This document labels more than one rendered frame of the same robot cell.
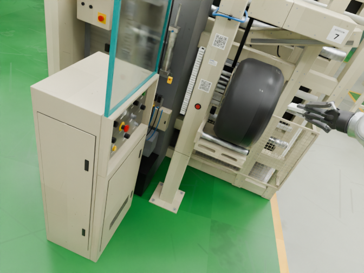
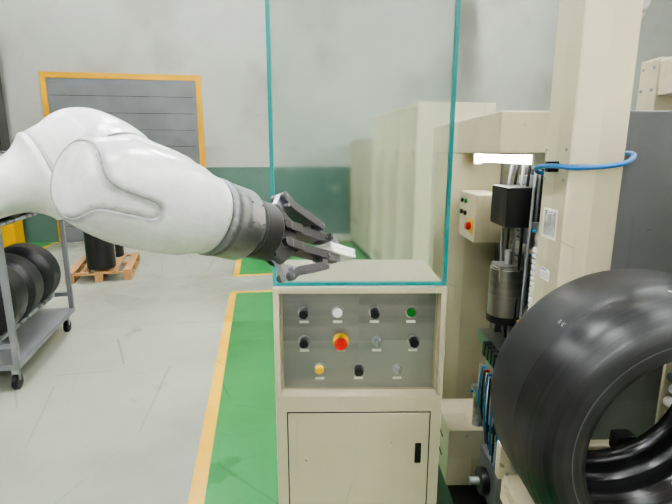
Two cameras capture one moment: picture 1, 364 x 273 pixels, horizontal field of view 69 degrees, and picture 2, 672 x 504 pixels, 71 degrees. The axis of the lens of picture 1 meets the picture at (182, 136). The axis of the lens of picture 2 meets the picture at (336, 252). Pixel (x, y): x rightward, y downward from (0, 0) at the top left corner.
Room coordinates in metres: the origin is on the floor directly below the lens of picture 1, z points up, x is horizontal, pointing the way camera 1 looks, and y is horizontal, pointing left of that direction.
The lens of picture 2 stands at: (0.89, -1.12, 1.68)
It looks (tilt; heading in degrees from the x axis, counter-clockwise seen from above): 12 degrees down; 83
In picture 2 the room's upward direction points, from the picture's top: straight up
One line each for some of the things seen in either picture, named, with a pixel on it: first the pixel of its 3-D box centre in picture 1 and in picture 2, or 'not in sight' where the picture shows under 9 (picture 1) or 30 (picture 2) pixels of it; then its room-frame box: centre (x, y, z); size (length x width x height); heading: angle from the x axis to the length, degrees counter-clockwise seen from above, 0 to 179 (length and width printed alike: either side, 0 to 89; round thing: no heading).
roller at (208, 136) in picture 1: (224, 143); not in sight; (1.49, -0.29, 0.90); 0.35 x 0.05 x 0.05; 83
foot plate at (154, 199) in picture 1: (167, 196); not in sight; (1.64, -0.05, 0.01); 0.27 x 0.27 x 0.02; 83
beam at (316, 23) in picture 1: (298, 15); not in sight; (1.91, -0.46, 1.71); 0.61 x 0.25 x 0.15; 83
